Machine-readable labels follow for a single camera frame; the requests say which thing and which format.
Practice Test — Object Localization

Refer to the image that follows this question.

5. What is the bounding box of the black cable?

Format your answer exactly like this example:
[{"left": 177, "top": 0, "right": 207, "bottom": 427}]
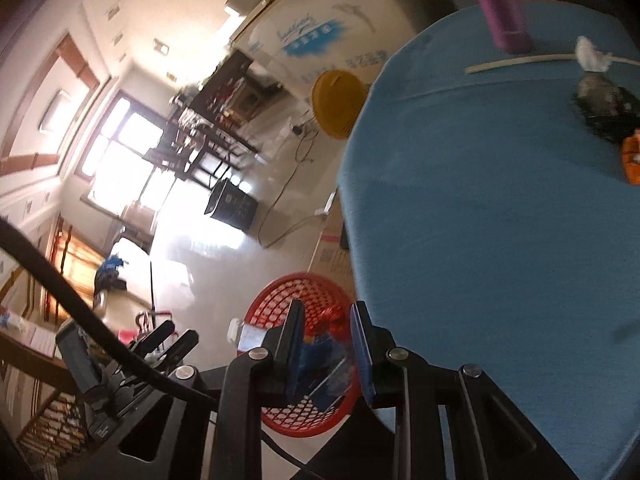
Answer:
[{"left": 0, "top": 217, "right": 218, "bottom": 403}]

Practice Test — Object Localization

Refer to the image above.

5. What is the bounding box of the yellow round fan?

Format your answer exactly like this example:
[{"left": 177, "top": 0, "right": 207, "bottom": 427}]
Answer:
[{"left": 311, "top": 68, "right": 372, "bottom": 141}]

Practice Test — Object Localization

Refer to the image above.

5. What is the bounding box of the long white stick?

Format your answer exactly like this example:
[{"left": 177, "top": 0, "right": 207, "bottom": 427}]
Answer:
[{"left": 465, "top": 52, "right": 640, "bottom": 75}]

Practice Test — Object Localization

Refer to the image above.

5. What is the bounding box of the red mesh basket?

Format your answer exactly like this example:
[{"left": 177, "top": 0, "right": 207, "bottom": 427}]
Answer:
[{"left": 244, "top": 272, "right": 367, "bottom": 436}]

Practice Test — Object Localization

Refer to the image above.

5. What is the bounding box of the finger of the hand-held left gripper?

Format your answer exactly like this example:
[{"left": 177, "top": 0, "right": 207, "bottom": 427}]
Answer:
[
  {"left": 160, "top": 330, "right": 200, "bottom": 368},
  {"left": 131, "top": 320, "right": 176, "bottom": 358}
]

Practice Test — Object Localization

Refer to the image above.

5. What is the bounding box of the black bin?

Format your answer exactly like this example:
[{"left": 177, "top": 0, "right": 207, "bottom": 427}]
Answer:
[{"left": 205, "top": 177, "right": 260, "bottom": 233}]

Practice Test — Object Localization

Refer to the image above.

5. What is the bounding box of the white tissue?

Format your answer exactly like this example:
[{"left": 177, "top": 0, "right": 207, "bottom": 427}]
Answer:
[{"left": 575, "top": 36, "right": 614, "bottom": 72}]

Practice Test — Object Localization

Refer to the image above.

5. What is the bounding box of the white chest freezer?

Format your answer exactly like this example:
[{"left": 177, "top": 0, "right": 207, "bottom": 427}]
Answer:
[{"left": 229, "top": 0, "right": 418, "bottom": 106}]

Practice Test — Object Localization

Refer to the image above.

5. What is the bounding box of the blue crumpled cloth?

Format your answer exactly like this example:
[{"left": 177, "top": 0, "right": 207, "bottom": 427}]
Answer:
[{"left": 95, "top": 254, "right": 127, "bottom": 293}]

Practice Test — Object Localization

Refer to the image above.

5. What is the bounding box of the dark metal shelf rack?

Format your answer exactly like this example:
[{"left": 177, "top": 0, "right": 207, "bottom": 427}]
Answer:
[{"left": 142, "top": 52, "right": 281, "bottom": 183}]

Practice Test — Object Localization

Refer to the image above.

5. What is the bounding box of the floor power cable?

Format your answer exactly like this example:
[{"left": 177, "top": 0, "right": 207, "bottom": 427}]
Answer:
[{"left": 257, "top": 120, "right": 333, "bottom": 250}]

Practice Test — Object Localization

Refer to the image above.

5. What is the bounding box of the brown cardboard box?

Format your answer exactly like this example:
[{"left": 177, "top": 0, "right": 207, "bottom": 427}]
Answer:
[{"left": 306, "top": 222, "right": 357, "bottom": 281}]

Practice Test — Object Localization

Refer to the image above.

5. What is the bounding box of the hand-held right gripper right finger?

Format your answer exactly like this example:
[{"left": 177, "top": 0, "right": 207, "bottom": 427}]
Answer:
[{"left": 349, "top": 300, "right": 581, "bottom": 480}]

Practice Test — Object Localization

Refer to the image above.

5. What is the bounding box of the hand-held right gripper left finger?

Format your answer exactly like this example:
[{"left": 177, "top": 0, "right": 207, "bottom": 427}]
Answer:
[{"left": 87, "top": 300, "right": 307, "bottom": 480}]

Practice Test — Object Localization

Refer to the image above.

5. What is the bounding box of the black plastic bag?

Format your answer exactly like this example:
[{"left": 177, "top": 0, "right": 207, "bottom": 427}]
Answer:
[{"left": 570, "top": 74, "right": 640, "bottom": 143}]

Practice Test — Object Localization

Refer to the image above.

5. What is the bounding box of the blue plastic bag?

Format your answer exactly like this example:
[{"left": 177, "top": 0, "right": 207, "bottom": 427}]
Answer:
[{"left": 300, "top": 335, "right": 353, "bottom": 396}]

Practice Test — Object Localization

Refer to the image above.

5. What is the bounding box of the purple bottle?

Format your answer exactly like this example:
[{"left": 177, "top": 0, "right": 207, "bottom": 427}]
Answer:
[{"left": 457, "top": 0, "right": 533, "bottom": 54}]

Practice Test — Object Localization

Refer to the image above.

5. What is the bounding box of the orange wrapper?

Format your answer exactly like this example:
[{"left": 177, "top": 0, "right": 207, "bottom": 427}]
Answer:
[{"left": 621, "top": 130, "right": 640, "bottom": 183}]

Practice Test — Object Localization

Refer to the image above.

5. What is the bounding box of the window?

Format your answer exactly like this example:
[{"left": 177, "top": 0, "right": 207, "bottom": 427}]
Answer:
[{"left": 80, "top": 89, "right": 167, "bottom": 182}]

